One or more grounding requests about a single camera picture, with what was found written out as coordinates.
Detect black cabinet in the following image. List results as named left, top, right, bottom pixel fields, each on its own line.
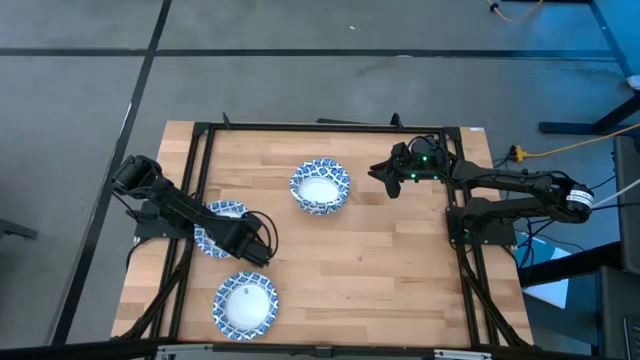
left=613, top=134, right=640, bottom=276

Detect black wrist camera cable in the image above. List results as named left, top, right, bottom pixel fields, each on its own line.
left=243, top=209, right=280, bottom=261

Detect black bar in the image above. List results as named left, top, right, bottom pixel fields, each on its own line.
left=519, top=242, right=624, bottom=289

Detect black aluminium table frame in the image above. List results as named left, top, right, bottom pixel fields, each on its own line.
left=112, top=112, right=534, bottom=351

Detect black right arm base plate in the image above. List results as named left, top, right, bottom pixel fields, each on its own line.
left=446, top=205, right=517, bottom=246

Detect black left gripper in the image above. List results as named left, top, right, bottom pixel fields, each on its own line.
left=219, top=217, right=275, bottom=269

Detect yellow cable with black plug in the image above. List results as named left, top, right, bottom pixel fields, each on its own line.
left=485, top=0, right=545, bottom=24

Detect silver camera mount bar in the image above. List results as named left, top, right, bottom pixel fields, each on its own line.
left=154, top=343, right=494, bottom=360

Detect light blue white sheet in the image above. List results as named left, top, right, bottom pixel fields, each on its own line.
left=519, top=234, right=571, bottom=310

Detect black box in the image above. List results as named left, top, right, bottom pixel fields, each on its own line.
left=597, top=265, right=640, bottom=360

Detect black desk leg beam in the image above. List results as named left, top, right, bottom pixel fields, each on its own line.
left=538, top=92, right=640, bottom=136

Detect grey object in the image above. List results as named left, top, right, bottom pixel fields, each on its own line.
left=0, top=218, right=40, bottom=241

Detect orange extension cable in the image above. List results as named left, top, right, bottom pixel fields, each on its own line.
left=508, top=123, right=640, bottom=164

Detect white cable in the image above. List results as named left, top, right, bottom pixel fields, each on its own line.
left=592, top=179, right=640, bottom=209

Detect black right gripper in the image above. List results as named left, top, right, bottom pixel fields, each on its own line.
left=368, top=149, right=454, bottom=200

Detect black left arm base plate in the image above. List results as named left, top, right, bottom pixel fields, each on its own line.
left=133, top=212, right=197, bottom=240

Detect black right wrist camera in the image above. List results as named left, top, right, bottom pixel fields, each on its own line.
left=407, top=135, right=442, bottom=157

